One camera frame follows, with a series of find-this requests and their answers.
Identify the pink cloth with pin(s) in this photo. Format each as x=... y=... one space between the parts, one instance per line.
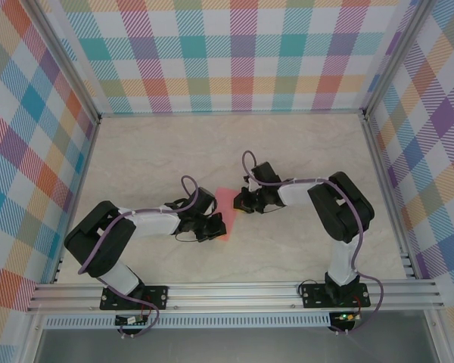
x=232 y=227

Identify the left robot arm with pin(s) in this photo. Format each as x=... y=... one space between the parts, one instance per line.
x=98 y=242

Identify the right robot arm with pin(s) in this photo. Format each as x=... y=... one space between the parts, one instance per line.
x=340 y=211

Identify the grey metal panel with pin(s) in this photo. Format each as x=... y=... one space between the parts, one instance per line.
x=231 y=348

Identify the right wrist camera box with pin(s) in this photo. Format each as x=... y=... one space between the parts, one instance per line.
x=253 y=187

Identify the aluminium mounting rail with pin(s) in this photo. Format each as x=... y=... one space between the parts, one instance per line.
x=231 y=295

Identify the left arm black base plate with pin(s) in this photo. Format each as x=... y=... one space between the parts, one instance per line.
x=162 y=293

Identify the aluminium back floor rail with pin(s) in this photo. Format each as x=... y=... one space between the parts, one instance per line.
x=231 y=113

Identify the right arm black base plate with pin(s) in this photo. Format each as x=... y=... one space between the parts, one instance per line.
x=314 y=296

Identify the aluminium side floor rail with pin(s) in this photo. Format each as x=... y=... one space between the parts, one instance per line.
x=84 y=170
x=381 y=170

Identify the aluminium corner post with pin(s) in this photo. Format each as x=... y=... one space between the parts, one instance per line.
x=392 y=56
x=69 y=60

